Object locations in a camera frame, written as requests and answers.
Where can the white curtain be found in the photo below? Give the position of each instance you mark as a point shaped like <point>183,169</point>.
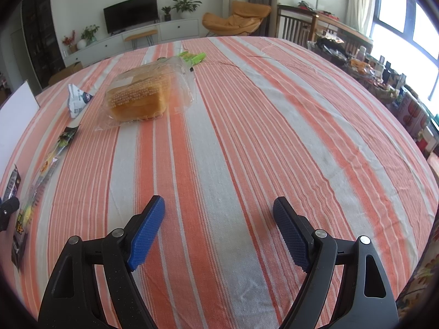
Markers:
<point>360,3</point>

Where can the cluttered pile of groceries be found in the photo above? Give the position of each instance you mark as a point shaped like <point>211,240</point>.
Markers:
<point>387,82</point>

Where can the light green snack packet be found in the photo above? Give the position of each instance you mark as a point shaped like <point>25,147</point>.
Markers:
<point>197,58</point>

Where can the long clear yellow snack packet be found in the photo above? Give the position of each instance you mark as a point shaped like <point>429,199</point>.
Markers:
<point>44,174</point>

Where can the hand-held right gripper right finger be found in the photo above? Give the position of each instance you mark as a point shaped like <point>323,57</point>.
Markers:
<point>291,233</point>

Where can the orange striped tablecloth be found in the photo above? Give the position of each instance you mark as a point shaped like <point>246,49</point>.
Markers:
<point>240,144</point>

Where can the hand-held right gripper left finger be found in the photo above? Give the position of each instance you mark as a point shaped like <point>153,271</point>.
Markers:
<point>145,236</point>

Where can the small plant dark pot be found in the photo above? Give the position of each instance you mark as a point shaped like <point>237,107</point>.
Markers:
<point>166,12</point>

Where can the red flower arrangement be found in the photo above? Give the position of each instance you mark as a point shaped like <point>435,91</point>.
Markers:
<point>69,39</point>

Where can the brown cardboard box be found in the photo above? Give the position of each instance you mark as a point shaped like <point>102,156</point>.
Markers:
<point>65,72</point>

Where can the white triangular snack packet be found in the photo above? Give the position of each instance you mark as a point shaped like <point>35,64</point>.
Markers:
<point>77,99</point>

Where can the large leafy plant white pot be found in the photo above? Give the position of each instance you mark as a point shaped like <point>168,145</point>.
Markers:
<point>185,5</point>

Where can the black television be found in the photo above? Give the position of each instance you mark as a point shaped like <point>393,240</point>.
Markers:
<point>130,13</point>

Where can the wooden bench with metal legs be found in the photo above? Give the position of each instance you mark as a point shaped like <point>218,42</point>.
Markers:
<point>140,34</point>

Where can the orange rocking chair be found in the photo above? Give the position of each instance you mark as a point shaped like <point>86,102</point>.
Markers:
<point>240,13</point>

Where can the round white vase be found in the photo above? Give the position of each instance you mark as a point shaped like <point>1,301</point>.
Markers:
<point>81,44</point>

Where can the dark display cabinet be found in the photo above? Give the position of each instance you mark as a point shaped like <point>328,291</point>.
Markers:
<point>41,41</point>

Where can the large window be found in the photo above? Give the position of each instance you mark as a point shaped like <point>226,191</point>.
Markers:
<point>394,3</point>

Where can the bread loaf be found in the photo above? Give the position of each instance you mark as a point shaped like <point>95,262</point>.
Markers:
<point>137,97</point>

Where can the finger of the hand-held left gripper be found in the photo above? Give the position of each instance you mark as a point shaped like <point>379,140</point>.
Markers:
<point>8,207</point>

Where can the floral cloth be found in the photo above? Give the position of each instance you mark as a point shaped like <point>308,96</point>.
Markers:
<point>422,274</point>

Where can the bushy green potted plant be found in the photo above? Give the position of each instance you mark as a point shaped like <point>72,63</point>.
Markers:
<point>90,33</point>

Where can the white television cabinet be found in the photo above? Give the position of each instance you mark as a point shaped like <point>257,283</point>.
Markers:
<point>178,29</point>

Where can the white cardboard box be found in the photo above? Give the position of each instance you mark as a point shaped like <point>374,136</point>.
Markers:
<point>13,120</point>

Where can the brown chocolate bar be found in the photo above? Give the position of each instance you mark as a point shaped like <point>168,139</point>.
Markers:
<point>13,183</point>

